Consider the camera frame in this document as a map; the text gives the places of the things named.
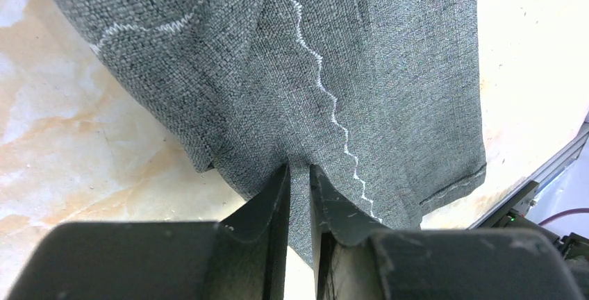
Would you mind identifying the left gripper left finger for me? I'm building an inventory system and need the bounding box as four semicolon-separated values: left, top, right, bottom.
8;165;290;299

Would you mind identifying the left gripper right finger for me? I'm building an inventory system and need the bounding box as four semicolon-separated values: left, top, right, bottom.
309;165;585;299

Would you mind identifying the grey cloth napkin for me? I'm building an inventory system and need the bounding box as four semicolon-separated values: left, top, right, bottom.
54;0;486;263

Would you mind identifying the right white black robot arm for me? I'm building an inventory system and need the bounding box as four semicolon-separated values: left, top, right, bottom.
479;209;588;299

